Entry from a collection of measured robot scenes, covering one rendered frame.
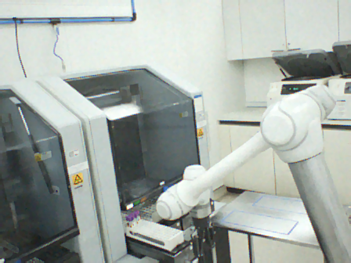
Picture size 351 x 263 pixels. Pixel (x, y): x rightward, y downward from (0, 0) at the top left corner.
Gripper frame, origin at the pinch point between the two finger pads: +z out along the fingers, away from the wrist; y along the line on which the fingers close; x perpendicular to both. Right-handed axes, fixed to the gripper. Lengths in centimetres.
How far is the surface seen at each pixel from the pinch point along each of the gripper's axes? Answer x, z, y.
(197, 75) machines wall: -151, -62, -202
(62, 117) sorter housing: -46, -67, 27
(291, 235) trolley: 24.4, -1.8, -31.2
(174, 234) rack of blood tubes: -17.5, -7.0, -0.7
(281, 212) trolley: 10, -2, -51
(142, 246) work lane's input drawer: -32.2, -1.0, 6.7
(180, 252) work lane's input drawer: -12.1, -1.0, 2.4
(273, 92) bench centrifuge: -82, -36, -233
